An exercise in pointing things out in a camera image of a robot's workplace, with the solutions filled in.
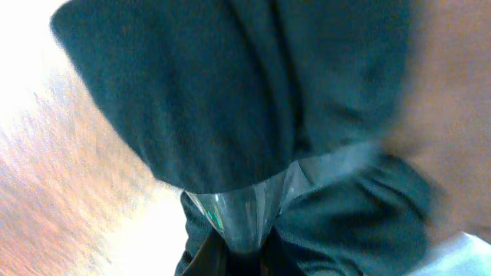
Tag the small black taped garment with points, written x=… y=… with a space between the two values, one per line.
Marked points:
x=272 y=118

